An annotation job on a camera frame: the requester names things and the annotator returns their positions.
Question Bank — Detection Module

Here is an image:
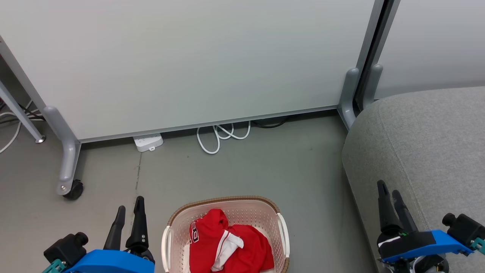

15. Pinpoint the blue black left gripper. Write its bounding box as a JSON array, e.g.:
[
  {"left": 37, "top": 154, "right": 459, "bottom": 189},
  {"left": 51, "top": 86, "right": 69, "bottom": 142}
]
[{"left": 64, "top": 196, "right": 155, "bottom": 273}]

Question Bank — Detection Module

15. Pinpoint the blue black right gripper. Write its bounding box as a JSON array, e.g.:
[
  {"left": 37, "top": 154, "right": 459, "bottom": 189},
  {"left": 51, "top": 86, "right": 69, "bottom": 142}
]
[{"left": 377, "top": 180, "right": 474, "bottom": 273}]

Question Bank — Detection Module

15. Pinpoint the red jersey with number print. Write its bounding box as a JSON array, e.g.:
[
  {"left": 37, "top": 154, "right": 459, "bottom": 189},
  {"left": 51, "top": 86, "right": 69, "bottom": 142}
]
[{"left": 189, "top": 209, "right": 243, "bottom": 273}]

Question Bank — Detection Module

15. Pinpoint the grey fabric sofa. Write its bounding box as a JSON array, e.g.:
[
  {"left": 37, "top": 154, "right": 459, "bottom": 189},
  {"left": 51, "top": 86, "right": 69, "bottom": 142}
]
[{"left": 341, "top": 86, "right": 485, "bottom": 273}]

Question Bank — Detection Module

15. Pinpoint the black caster wheel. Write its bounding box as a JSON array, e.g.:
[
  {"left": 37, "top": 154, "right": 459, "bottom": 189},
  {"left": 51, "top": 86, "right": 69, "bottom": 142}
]
[{"left": 63, "top": 179, "right": 84, "bottom": 201}]

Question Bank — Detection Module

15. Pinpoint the white power strip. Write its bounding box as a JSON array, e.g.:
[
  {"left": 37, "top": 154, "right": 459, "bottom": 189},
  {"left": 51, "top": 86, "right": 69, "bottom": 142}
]
[{"left": 133, "top": 133, "right": 164, "bottom": 153}]

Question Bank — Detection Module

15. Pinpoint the grey partition leg with caster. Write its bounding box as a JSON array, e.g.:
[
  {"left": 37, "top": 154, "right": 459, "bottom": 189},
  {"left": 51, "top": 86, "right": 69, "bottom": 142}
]
[{"left": 42, "top": 106, "right": 82, "bottom": 196}]

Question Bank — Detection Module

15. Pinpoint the beige plastic laundry basket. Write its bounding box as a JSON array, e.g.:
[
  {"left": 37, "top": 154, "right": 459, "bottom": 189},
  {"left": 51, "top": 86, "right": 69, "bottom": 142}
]
[{"left": 161, "top": 196, "right": 291, "bottom": 273}]

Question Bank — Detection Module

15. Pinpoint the grey metal table leg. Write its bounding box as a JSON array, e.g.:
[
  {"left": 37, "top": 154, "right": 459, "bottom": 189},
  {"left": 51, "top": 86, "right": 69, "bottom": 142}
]
[{"left": 0, "top": 81, "right": 47, "bottom": 144}]

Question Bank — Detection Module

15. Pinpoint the narrow white partition panel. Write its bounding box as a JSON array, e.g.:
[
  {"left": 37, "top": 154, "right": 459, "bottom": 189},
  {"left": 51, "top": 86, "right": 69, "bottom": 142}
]
[{"left": 373, "top": 0, "right": 485, "bottom": 100}]

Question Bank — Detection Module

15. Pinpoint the large white partition panel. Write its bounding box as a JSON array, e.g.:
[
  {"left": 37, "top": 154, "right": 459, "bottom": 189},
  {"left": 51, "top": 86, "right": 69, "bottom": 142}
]
[{"left": 0, "top": 0, "right": 385, "bottom": 144}]

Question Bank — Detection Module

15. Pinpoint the white coiled power cable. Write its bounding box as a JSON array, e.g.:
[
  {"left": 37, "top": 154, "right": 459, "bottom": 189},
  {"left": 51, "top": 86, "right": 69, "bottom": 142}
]
[{"left": 196, "top": 121, "right": 252, "bottom": 155}]

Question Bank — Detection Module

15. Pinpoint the white loose cable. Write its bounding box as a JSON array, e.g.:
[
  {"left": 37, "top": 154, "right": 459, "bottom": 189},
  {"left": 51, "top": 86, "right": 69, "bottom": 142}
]
[{"left": 0, "top": 100, "right": 41, "bottom": 154}]

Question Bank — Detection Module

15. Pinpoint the black cable bundle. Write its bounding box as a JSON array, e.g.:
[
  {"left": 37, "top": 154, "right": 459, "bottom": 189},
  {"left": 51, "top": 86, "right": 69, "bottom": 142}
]
[{"left": 0, "top": 98, "right": 45, "bottom": 125}]

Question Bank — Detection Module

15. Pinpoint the black floor cable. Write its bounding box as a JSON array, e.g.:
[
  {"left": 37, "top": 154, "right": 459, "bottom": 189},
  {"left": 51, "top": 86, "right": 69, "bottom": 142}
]
[{"left": 252, "top": 116, "right": 289, "bottom": 129}]

